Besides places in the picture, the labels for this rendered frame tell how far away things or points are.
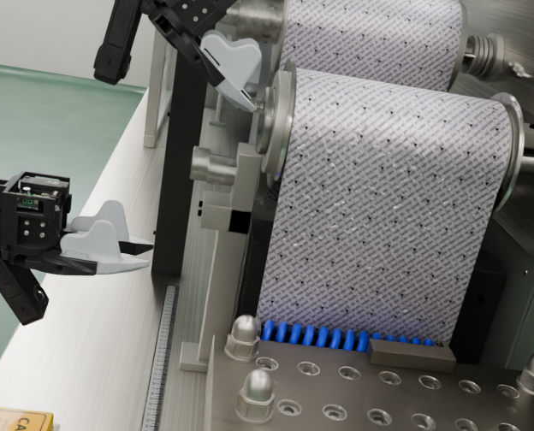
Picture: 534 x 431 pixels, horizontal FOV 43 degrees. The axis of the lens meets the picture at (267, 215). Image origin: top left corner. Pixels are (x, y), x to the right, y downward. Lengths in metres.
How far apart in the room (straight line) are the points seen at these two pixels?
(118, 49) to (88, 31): 5.69
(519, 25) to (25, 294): 0.73
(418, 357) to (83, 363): 0.42
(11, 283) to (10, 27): 5.85
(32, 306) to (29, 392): 0.13
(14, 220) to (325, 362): 0.36
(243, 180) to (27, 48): 5.82
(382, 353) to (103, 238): 0.32
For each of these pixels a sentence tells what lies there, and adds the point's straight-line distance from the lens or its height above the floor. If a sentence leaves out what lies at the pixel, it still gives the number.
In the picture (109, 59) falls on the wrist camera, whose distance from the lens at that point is 0.72.
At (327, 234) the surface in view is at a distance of 0.74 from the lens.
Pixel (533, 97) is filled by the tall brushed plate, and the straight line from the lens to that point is 0.93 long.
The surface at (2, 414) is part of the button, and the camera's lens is 0.80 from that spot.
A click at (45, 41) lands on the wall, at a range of 6.50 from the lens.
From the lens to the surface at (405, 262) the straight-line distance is 0.77.
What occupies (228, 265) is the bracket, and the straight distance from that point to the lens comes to 0.84.
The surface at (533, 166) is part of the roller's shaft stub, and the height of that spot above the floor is 1.25.
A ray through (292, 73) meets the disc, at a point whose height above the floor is 1.31.
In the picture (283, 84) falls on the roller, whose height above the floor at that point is 1.30.
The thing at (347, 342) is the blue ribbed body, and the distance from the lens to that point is 0.77.
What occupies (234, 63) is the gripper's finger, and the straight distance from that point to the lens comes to 0.71.
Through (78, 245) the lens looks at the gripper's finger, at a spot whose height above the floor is 1.11.
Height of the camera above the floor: 1.43
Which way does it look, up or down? 21 degrees down
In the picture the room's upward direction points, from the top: 10 degrees clockwise
